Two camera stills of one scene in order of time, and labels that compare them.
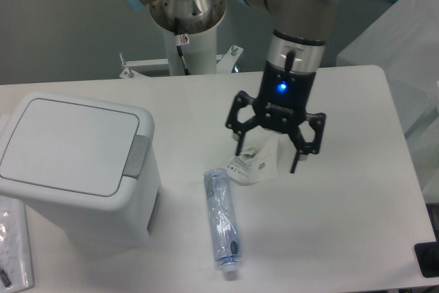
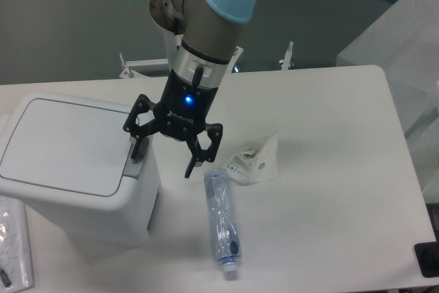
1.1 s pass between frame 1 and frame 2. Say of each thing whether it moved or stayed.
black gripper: moved
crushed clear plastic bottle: stayed
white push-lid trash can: stayed
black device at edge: stayed
